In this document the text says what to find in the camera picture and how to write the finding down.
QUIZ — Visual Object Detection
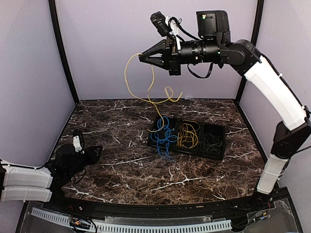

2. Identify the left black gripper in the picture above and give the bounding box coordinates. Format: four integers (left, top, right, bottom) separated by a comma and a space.
66, 146, 103, 179

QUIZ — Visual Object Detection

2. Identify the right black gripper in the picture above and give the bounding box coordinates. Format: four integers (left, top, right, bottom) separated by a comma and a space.
139, 33, 223, 74

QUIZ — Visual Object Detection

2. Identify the blue cable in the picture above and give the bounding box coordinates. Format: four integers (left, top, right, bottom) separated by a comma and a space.
149, 116, 177, 162

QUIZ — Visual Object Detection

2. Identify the grey cable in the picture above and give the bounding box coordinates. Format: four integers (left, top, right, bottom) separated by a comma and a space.
203, 132, 223, 154

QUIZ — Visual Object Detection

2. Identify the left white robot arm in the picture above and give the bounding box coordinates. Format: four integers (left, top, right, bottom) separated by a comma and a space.
0, 144, 103, 212

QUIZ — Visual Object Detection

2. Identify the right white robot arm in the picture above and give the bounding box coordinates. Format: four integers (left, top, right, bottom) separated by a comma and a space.
139, 36, 311, 211

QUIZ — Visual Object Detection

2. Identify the black bin near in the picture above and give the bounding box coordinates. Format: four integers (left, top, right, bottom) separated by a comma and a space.
147, 116, 179, 152

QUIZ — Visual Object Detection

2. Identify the black bin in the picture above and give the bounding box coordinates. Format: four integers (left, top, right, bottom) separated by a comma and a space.
173, 119, 203, 155
198, 123, 225, 160
147, 116, 179, 152

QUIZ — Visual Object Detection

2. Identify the black bin middle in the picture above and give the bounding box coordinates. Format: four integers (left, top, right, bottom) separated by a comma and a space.
173, 119, 203, 155

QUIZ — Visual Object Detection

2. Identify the black bin far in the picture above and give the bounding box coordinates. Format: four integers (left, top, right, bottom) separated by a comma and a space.
198, 123, 225, 160

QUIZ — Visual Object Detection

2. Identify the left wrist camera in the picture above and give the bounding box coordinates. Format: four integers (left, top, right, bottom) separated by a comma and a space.
72, 129, 85, 153

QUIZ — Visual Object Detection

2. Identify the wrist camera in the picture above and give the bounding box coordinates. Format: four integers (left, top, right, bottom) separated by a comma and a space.
150, 10, 231, 45
72, 129, 85, 153

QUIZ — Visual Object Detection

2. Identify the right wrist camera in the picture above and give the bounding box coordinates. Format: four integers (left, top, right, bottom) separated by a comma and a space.
150, 10, 231, 45

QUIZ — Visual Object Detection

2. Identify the right black corner post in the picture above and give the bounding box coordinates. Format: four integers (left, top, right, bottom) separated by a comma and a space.
235, 0, 264, 105

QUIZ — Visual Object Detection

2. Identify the black corner post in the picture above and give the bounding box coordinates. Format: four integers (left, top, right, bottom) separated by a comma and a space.
235, 0, 264, 105
48, 0, 80, 105

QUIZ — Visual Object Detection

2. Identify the left black corner post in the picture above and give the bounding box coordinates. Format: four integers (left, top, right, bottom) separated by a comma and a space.
48, 0, 80, 105

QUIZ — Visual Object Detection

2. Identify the white slotted cable duct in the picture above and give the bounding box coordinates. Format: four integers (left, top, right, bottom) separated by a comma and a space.
31, 207, 232, 233

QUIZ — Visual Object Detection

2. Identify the black front rail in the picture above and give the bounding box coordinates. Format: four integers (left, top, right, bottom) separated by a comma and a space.
43, 190, 285, 219

